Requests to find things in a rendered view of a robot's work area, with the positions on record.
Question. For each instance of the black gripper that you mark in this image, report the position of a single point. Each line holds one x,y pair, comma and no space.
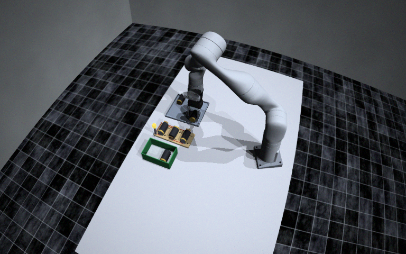
194,96

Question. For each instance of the green open-top box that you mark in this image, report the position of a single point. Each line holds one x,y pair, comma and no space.
153,151

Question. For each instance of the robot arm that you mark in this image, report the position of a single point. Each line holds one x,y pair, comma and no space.
204,55

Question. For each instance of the black battery with gold end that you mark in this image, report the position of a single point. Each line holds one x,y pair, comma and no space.
165,155
163,127
180,100
193,116
174,131
186,135

